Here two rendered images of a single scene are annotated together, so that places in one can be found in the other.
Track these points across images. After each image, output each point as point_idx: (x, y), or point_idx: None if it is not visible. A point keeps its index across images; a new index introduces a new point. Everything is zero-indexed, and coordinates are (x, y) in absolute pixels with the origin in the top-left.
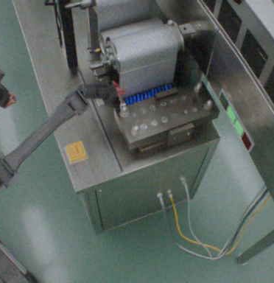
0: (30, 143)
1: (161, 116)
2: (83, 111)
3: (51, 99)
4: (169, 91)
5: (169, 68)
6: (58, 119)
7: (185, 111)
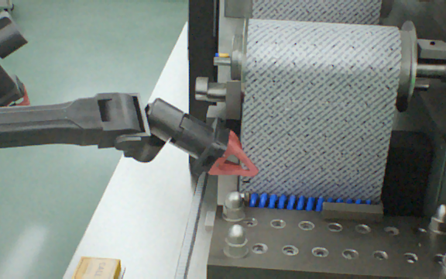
0: None
1: (317, 245)
2: (127, 139)
3: (121, 190)
4: (360, 206)
5: (372, 143)
6: (57, 114)
7: (385, 256)
